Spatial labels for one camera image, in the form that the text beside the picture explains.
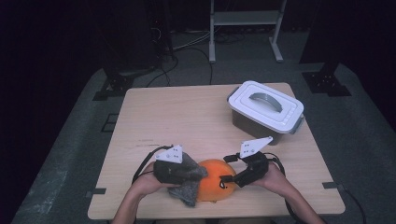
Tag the black tape square outline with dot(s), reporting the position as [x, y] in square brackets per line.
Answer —
[102, 124]

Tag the black stand base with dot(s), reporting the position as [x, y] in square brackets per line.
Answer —
[327, 82]
[116, 84]

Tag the person's left hand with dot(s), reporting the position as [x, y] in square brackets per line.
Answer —
[146, 183]

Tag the grey translucent storage box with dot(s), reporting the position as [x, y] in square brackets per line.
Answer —
[249, 127]

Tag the orange plush toy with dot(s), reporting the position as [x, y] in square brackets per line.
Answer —
[214, 186]

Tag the person's right hand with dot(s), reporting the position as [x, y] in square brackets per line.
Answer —
[275, 180]

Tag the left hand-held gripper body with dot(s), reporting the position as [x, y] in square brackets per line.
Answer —
[168, 174]

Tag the grey fuzzy cloth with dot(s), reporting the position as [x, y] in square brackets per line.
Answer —
[191, 189]

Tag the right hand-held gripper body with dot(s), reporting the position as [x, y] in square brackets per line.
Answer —
[257, 169]

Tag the white metal stand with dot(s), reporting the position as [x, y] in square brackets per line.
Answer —
[246, 17]

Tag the dark equipment rack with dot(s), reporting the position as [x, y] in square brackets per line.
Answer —
[160, 31]

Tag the black tape strip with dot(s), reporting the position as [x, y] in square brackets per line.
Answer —
[96, 192]
[333, 185]

